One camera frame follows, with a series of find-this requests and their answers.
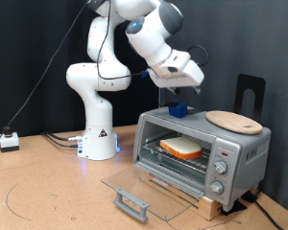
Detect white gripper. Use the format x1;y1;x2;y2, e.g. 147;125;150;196
146;49;205;96

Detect white bread slice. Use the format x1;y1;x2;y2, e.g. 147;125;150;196
158;135;204;160

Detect silver oven knob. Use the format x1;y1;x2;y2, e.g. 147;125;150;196
213;159;229;175
208;180;226;196

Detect silver toaster oven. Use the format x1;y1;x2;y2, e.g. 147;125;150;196
132;104;273;213

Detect round wooden cutting board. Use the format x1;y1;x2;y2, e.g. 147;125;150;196
204;110;264;135

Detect black metal bookend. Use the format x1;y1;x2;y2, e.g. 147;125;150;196
233;74;267;124

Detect wooden slatted base block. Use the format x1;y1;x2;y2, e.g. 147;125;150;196
139;169;224;222

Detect black foam pad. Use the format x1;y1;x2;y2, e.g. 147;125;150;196
220;199;249;217
241;191;259;204

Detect emergency stop button box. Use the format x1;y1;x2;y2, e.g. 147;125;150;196
0;126;20;153

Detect wire oven rack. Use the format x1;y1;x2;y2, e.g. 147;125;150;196
142;133;214;173

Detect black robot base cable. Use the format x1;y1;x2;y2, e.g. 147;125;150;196
42;129;84;142
43;133;81;149

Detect long hanging black cable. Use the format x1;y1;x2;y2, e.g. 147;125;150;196
0;0;90;154

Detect black oven power cable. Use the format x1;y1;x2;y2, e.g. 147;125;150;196
253;199;286;230

